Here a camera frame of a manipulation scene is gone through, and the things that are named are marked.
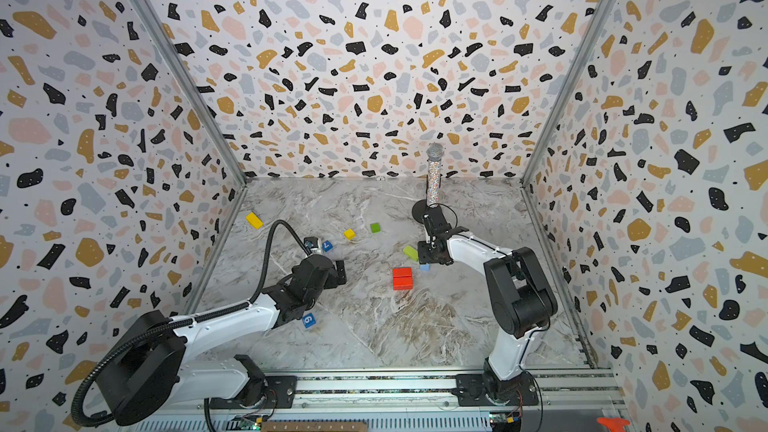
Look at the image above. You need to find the blue number six cube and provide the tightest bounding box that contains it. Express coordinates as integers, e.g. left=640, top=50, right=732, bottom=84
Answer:
left=302, top=313, right=316, bottom=329

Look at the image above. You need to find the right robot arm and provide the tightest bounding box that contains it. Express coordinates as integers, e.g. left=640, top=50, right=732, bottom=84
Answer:
left=412, top=200, right=558, bottom=403

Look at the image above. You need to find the red clamp handle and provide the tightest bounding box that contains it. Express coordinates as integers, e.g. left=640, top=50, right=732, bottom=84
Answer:
left=596, top=417, right=630, bottom=432

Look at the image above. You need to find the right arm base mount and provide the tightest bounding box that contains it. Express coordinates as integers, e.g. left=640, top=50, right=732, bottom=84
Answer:
left=451, top=371, right=540, bottom=407

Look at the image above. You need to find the red rectangular block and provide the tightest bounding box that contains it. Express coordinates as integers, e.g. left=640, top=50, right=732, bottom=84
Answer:
left=393, top=277, right=413, bottom=291
left=392, top=267, right=412, bottom=279

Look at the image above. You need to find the yellow flat rectangular block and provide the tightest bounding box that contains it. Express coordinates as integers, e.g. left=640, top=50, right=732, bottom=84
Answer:
left=246, top=212, right=264, bottom=229

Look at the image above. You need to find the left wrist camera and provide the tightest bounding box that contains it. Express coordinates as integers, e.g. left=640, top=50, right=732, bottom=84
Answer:
left=304, top=236, right=324, bottom=254

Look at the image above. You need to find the lime green block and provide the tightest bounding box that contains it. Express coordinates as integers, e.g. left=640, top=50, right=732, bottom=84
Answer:
left=403, top=245, right=419, bottom=262

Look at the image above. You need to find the black round microphone stand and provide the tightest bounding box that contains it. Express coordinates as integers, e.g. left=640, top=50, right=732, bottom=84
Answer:
left=411, top=199, right=445, bottom=224

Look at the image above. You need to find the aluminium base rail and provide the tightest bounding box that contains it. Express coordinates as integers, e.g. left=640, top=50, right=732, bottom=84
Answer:
left=113, top=367, right=631, bottom=432

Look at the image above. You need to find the black corrugated cable hose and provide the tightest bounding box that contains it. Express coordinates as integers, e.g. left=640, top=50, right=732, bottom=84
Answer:
left=70, top=219, right=313, bottom=428

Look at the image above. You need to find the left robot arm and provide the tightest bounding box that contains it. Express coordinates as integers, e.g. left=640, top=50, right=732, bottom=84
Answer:
left=72, top=254, right=347, bottom=427

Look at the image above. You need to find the glitter microphone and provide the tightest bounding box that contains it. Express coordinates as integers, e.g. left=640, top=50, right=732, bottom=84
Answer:
left=426, top=143, right=444, bottom=207

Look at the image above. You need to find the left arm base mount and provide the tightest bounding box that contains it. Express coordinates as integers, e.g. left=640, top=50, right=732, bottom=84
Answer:
left=209, top=375, right=298, bottom=412

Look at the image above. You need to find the wooden strip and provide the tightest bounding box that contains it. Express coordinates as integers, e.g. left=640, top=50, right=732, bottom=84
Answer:
left=260, top=421, right=369, bottom=432

